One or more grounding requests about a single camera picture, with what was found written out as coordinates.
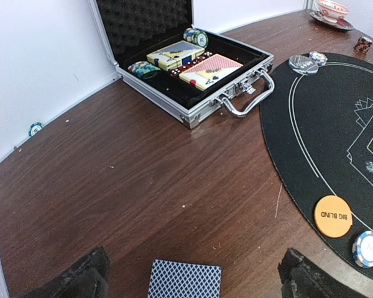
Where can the orange black chip stack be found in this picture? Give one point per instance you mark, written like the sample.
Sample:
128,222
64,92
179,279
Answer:
363,44

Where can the red saucer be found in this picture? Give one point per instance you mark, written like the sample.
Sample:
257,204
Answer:
340,24

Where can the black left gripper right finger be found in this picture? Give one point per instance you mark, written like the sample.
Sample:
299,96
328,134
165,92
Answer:
301,278

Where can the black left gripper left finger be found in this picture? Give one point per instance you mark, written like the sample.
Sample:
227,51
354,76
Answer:
87,277

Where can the right aluminium frame post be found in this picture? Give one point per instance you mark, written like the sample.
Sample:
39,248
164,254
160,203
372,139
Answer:
309,4

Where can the clear dealer button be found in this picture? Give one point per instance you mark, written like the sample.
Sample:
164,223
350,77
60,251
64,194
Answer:
303,65

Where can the red card deck box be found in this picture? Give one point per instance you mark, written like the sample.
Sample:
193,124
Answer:
209,71

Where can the round black poker mat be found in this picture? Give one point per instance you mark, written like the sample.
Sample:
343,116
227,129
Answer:
319,133

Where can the red dice row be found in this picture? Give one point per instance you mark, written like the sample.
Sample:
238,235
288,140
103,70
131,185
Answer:
177,71

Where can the blue chips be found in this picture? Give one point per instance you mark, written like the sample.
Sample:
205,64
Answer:
362,250
319,58

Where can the blue patterned card deck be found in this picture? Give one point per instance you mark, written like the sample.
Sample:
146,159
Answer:
176,279

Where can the orange big blind button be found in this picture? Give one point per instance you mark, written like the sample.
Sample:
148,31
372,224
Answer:
333,216

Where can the red patterned bowl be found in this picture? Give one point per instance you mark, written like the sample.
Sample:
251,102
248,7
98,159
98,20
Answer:
332,11

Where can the teal chip stack in case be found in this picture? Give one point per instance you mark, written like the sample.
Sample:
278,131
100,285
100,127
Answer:
144,70

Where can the green chip stack in case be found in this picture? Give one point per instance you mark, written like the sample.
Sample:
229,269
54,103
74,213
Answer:
197,37

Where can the teal chip by wall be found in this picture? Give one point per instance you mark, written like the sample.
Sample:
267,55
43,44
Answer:
34,128

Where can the aluminium poker case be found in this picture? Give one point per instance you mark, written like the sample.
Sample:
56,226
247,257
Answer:
129,30

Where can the blue card deck box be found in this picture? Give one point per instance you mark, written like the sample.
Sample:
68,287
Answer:
174,55

